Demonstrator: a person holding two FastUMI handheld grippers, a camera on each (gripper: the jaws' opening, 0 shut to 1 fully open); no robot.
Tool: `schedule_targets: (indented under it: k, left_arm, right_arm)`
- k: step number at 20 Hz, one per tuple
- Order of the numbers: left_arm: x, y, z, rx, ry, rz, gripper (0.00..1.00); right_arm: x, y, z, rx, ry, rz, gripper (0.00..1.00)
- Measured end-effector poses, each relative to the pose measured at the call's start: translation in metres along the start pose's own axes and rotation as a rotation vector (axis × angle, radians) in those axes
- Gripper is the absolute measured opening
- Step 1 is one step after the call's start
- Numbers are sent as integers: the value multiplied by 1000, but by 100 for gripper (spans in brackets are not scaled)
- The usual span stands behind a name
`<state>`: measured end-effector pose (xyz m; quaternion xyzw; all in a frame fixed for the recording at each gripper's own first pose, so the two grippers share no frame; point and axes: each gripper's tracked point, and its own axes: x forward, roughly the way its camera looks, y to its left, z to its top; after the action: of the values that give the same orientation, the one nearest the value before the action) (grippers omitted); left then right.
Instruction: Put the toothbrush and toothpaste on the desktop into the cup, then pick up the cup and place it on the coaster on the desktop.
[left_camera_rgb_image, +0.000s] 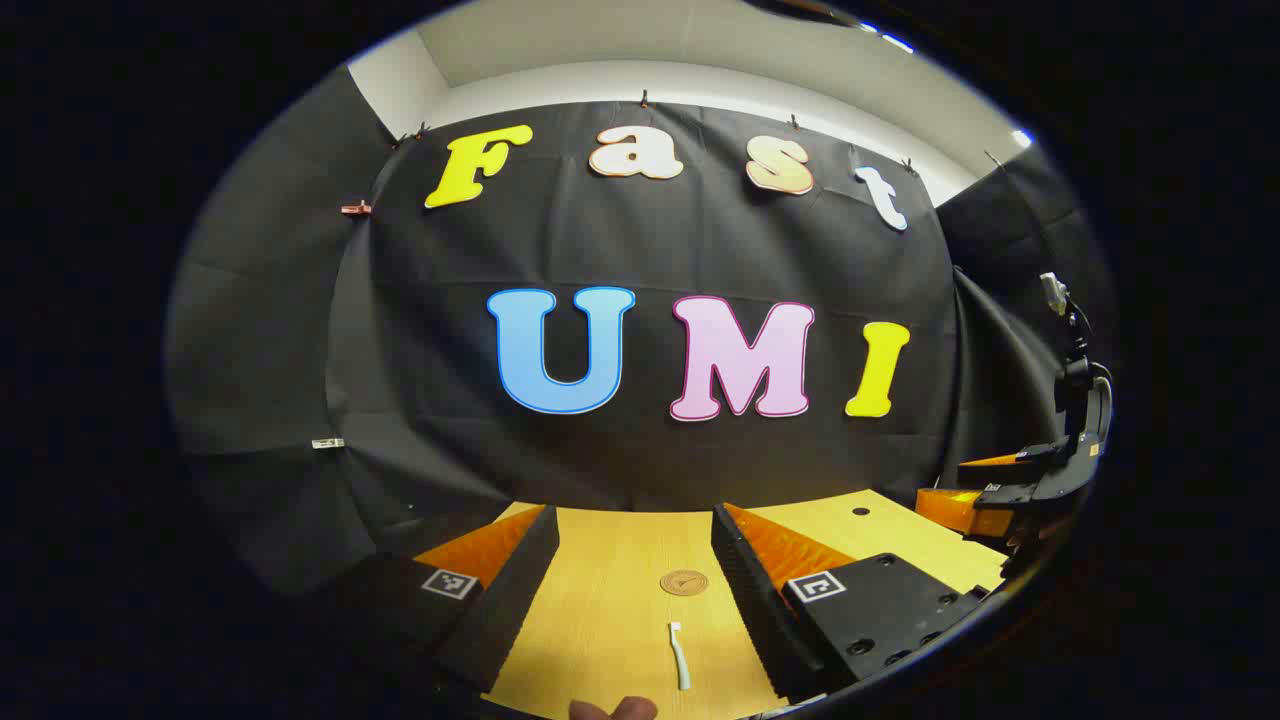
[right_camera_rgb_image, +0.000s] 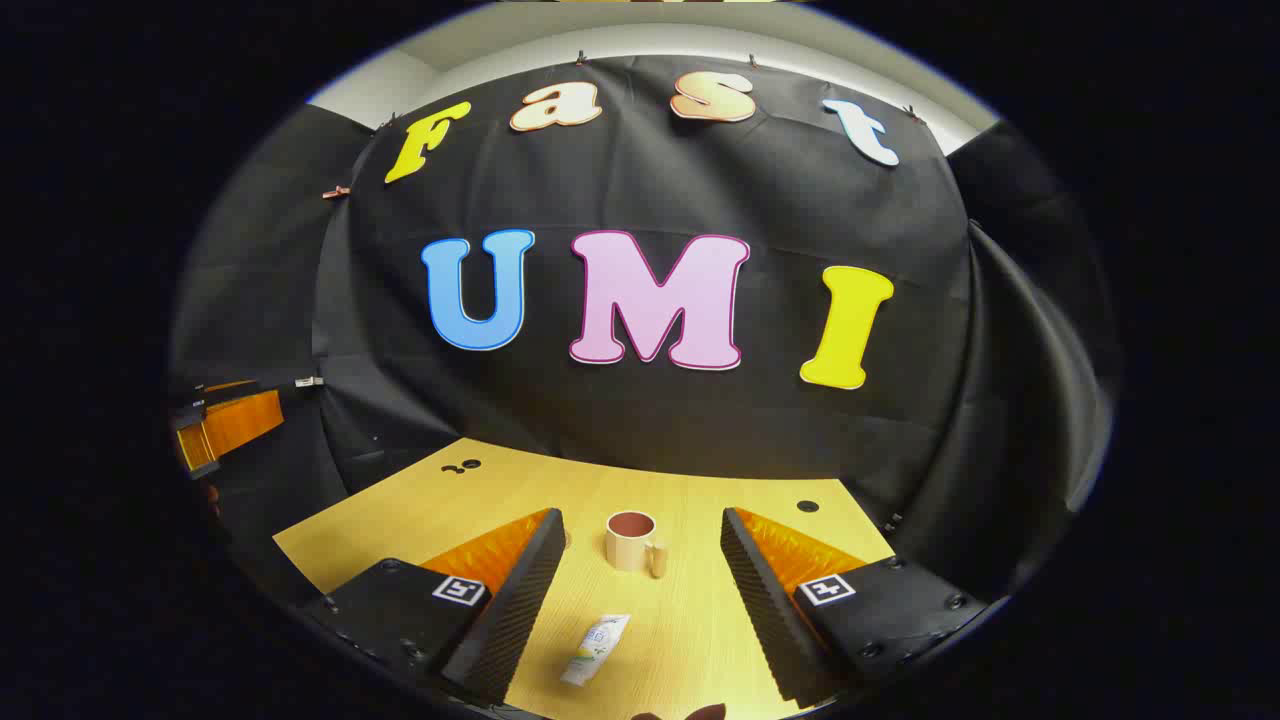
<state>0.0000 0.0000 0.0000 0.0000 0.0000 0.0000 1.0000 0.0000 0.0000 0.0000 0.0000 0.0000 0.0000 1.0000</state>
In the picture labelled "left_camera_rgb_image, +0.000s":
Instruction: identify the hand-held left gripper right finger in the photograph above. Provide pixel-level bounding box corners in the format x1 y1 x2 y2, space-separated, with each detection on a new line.
712 503 991 703

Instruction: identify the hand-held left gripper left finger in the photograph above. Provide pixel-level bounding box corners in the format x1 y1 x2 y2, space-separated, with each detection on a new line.
300 505 559 696

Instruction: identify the pale green toothbrush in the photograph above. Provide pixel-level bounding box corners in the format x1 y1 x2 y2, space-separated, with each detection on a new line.
667 621 693 692

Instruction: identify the light wooden desktop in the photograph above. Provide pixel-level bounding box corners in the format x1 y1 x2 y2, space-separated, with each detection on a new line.
480 488 1009 720

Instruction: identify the black backdrop cloth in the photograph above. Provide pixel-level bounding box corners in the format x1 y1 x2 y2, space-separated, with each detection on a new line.
165 65 1116 601

